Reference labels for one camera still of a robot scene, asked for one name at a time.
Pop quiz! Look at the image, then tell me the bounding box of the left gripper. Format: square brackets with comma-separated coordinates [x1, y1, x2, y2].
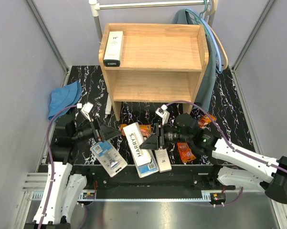
[71, 115, 122, 143]

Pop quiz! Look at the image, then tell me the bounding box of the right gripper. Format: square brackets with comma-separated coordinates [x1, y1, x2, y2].
[140, 123, 192, 150]

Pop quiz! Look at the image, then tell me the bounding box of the white Harry's razor box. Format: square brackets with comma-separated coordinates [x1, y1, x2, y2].
[123, 122, 151, 167]

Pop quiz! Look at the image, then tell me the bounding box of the white h razor box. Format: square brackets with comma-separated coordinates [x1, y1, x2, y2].
[103, 31, 124, 67]
[155, 149, 172, 173]

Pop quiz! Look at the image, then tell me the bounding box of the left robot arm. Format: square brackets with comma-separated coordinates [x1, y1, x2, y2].
[24, 114, 120, 229]

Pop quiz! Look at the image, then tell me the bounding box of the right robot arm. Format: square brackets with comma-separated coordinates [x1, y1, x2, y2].
[140, 114, 287, 204]

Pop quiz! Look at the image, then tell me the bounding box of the wooden two-tier shelf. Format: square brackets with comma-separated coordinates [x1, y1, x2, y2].
[98, 23, 209, 119]

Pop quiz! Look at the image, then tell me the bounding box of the white H razor box on shelf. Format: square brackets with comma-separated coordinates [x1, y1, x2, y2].
[103, 31, 124, 67]

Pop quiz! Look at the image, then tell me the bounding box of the orange razor pack horizontal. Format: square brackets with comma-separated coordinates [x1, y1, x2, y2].
[119, 124, 152, 137]

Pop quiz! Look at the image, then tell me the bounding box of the Gillette blister pack left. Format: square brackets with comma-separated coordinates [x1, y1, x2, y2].
[91, 141, 128, 177]

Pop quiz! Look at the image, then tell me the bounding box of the gillette blister pack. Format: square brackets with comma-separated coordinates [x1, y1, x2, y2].
[91, 141, 128, 177]
[136, 157, 159, 178]

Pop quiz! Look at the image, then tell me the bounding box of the Gillette blister pack centre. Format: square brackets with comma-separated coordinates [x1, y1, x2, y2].
[136, 157, 159, 178]

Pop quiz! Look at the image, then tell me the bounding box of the orange razor pack lower right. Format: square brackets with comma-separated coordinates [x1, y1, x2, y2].
[177, 143, 196, 163]

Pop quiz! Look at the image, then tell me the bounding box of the orange razor pack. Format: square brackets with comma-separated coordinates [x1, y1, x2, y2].
[198, 114, 216, 129]
[177, 143, 196, 163]

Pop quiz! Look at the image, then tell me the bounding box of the orange razor pack upper right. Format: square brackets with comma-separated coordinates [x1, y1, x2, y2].
[198, 114, 216, 129]

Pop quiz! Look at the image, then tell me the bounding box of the blue bucket hat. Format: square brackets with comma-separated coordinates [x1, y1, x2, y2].
[48, 81, 82, 121]

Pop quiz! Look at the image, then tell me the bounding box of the teal hanging garment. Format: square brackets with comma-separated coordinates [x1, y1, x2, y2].
[173, 9, 216, 111]

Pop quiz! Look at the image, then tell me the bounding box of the metal clothes rack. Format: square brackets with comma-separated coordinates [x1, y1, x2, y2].
[89, 0, 218, 42]

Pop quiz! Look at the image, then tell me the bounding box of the light blue hanger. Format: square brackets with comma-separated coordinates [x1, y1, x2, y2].
[185, 8, 223, 73]

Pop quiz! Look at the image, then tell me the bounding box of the green hanger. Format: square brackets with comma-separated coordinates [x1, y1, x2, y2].
[185, 0, 212, 35]

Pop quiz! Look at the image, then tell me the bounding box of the wooden hanger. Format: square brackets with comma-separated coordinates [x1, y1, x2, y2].
[203, 0, 228, 70]

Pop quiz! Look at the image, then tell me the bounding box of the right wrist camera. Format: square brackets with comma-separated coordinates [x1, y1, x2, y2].
[156, 104, 170, 125]

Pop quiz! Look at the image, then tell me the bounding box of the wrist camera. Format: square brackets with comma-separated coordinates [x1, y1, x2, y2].
[156, 104, 170, 125]
[76, 102, 93, 122]

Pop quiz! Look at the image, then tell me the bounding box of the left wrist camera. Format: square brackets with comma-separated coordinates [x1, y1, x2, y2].
[76, 102, 93, 122]

